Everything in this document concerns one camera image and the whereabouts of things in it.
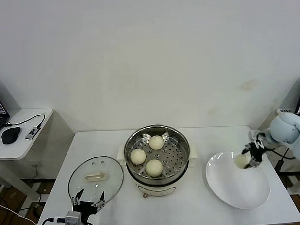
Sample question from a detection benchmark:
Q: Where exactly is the white round plate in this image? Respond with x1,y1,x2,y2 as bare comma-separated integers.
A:
204,150,271,212

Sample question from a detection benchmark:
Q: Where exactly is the cream electric cooker pot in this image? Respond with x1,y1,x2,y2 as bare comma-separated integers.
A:
116,143,200,200

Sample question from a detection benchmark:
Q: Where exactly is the glass lid with cream handle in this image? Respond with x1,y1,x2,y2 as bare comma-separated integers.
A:
67,155,125,209

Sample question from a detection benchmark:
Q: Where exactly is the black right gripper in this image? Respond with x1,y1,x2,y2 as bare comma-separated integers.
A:
240,140,267,170

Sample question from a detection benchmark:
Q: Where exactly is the stainless steel steamer basket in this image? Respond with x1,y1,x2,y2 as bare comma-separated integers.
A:
123,124,192,183

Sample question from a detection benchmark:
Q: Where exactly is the grey usb hub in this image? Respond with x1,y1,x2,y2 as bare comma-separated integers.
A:
24,126,41,141

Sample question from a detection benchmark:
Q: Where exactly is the black usb cable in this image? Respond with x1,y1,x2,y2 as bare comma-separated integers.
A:
2,113,46,129

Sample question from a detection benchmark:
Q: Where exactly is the white floor cable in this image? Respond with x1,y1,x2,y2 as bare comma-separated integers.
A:
0,200,38,225

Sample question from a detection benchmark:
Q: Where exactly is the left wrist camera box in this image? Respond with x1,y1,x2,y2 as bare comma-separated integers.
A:
64,210,82,225

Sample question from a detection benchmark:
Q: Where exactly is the white rounded side desk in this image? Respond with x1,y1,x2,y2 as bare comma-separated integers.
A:
0,107,57,202

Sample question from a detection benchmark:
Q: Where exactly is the black power adapter cable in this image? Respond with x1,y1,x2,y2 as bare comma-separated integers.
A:
274,147,291,173

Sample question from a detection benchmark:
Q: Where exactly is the black computer mouse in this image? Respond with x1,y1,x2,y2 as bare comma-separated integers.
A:
0,126,21,145

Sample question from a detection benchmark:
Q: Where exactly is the white steamed baozi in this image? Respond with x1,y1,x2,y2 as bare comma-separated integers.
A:
145,159,164,177
234,154,253,170
148,135,165,150
129,148,147,165

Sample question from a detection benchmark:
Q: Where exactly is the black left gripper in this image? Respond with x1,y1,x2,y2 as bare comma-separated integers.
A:
70,188,107,217

